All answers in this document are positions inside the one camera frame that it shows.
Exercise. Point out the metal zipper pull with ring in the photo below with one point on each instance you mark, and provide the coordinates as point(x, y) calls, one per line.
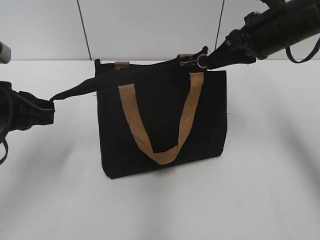
point(195, 61)

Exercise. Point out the black canvas tote bag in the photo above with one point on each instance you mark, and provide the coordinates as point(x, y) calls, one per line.
point(156, 116)

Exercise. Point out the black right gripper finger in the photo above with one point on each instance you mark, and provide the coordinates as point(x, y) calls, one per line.
point(236, 44)
point(223, 56)

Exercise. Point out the grey cylindrical object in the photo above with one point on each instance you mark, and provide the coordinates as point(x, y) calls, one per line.
point(5, 53)

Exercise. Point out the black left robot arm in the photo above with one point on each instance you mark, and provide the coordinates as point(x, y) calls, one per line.
point(4, 107)

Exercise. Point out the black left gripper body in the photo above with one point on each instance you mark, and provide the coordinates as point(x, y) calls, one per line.
point(27, 111)

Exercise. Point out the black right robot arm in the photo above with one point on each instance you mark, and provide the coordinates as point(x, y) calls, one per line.
point(282, 25)

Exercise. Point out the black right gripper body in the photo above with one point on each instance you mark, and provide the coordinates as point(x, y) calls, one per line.
point(244, 34)

